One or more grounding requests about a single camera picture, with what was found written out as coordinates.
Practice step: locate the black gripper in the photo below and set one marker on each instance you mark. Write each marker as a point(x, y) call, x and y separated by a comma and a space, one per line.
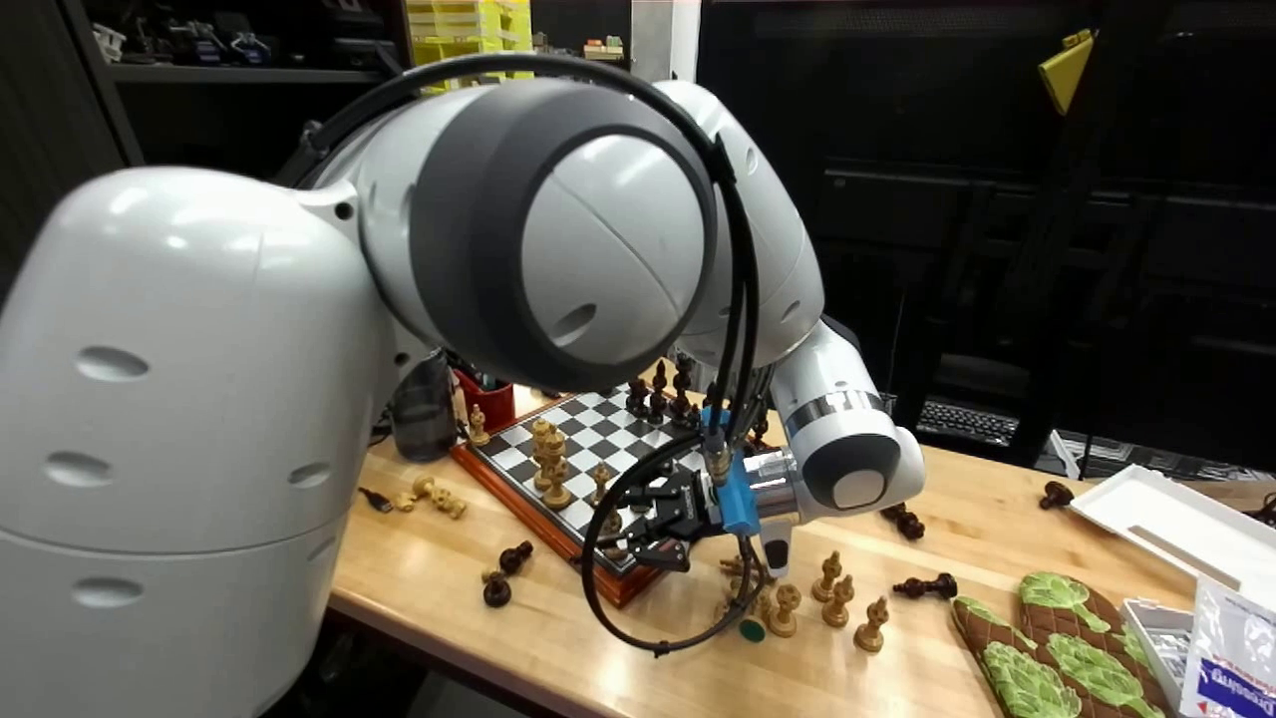
point(697, 511)

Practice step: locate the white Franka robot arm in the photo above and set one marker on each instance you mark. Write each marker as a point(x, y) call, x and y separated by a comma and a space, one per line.
point(175, 441)

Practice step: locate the beige wooden chess piece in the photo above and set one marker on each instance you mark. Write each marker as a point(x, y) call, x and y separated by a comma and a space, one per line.
point(543, 451)
point(415, 492)
point(876, 628)
point(559, 484)
point(737, 569)
point(447, 504)
point(838, 604)
point(783, 616)
point(830, 580)
point(605, 480)

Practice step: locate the dark wooden chess piece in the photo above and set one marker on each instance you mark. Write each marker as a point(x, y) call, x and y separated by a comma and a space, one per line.
point(661, 394)
point(496, 589)
point(682, 396)
point(907, 520)
point(522, 560)
point(639, 396)
point(928, 589)
point(1057, 495)

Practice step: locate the chess piece with green base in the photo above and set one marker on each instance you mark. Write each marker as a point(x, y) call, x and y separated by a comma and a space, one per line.
point(754, 632)

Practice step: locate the red container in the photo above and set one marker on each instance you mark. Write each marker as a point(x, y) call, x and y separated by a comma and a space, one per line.
point(488, 403)

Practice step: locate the dark glass jar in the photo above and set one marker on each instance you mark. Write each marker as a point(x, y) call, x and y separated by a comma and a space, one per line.
point(426, 413)

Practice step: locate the black keyboard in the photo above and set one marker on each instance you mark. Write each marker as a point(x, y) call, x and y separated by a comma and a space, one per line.
point(962, 423)

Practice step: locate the green and brown leafy mat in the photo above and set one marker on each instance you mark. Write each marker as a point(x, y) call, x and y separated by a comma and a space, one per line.
point(1064, 601)
point(1110, 673)
point(1023, 673)

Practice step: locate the black partition panel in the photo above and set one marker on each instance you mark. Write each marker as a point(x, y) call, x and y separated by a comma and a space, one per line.
point(997, 242)

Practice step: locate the yellow storage rack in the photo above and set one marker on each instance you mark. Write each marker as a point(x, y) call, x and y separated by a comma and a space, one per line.
point(466, 24)

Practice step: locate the clear plastic container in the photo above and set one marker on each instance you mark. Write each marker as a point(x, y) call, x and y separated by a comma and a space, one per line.
point(1160, 638)

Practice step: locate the white paper sheet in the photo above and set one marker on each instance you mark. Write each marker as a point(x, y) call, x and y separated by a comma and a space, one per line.
point(1178, 525)

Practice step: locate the plastic bag with blue print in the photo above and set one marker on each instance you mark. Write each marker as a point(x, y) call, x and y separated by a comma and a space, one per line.
point(1239, 659)

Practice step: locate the black shelving unit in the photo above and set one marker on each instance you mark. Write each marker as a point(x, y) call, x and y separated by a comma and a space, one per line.
point(224, 80)

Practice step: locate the yellow triangular flag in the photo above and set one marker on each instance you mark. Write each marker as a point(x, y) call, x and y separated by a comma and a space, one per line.
point(1069, 70)

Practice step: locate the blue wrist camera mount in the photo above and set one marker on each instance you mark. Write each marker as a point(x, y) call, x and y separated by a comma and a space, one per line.
point(737, 501)

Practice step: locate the chess board with brown frame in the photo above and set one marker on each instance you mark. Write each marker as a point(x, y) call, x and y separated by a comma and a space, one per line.
point(601, 431)

